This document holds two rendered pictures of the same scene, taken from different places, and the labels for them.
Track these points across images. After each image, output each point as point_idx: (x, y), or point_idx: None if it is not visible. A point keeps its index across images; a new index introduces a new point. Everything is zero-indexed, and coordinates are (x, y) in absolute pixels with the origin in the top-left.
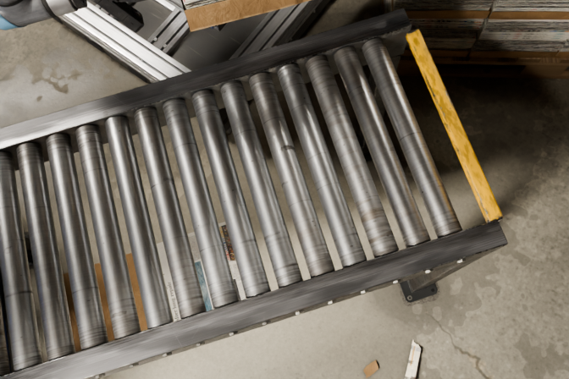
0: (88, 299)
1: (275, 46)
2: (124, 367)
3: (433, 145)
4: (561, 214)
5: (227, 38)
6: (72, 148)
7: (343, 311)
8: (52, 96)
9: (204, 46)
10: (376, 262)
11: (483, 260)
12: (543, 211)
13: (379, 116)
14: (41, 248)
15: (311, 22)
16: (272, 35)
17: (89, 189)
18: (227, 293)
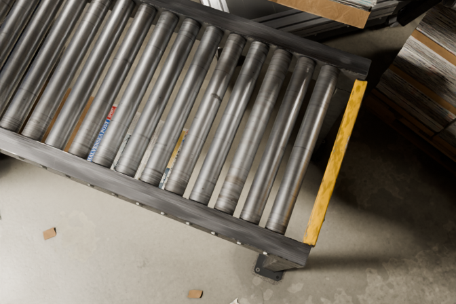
0: (24, 98)
1: (298, 31)
2: (15, 155)
3: (359, 181)
4: (412, 299)
5: (269, 2)
6: None
7: (207, 243)
8: None
9: None
10: (209, 211)
11: (328, 285)
12: (400, 287)
13: (292, 120)
14: (22, 47)
15: (340, 32)
16: (301, 22)
17: (76, 32)
18: (104, 157)
